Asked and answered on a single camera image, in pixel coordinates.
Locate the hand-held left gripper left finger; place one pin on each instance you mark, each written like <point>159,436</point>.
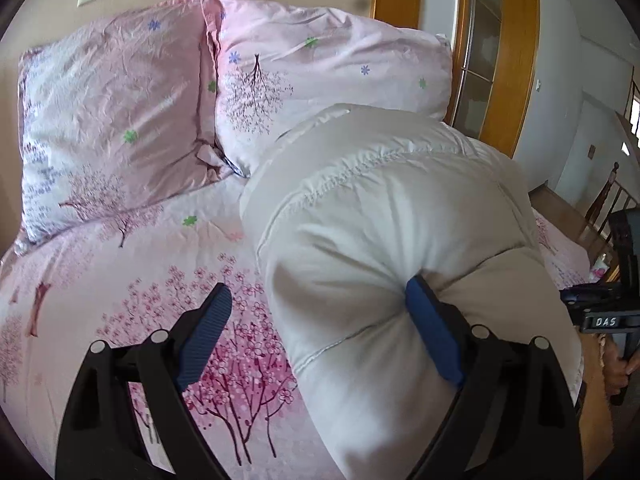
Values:
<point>205,340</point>

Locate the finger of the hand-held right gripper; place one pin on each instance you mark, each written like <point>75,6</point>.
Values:
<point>580,294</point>

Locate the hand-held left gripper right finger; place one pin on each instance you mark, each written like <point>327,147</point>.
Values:
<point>435,330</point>

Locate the beige puffer jacket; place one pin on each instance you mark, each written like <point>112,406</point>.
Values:
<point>375,220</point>

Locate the person's right hand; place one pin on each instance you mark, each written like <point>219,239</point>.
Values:
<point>611,367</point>

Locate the wooden stair railing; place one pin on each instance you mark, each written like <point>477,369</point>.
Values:
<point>605,190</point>

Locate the pink floral bed sheet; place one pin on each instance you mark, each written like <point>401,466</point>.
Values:
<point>125,260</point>

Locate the wooden framed glass door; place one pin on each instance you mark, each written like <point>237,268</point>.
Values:
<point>515,60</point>

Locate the pink pillow with purple print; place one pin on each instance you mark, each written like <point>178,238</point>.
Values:
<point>110,110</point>

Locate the pink pillow with tree print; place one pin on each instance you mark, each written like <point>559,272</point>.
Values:
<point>325,60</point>

